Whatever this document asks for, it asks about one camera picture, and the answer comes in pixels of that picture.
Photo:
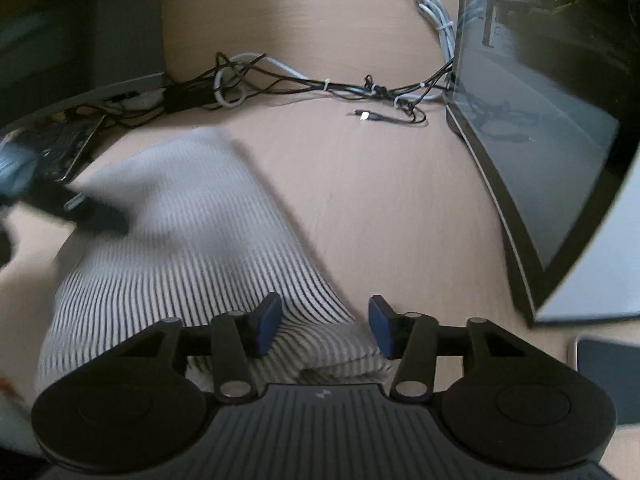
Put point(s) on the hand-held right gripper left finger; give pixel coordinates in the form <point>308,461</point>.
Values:
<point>270,325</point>

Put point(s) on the black computer monitor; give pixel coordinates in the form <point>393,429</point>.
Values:
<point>75,35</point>

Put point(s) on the black keyboard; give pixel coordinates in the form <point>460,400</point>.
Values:
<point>60,147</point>

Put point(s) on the white computer case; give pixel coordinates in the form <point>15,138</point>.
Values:
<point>540,135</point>

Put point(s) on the black white striped garment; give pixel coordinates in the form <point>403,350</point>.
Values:
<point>200,240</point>

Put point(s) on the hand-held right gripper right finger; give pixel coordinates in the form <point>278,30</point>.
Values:
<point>382,325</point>

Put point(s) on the smartphone in white case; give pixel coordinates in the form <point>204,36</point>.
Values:
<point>610,375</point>

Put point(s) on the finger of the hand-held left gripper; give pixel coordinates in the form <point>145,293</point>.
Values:
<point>100,217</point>

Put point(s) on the black power adapter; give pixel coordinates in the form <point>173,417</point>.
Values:
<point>190,97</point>

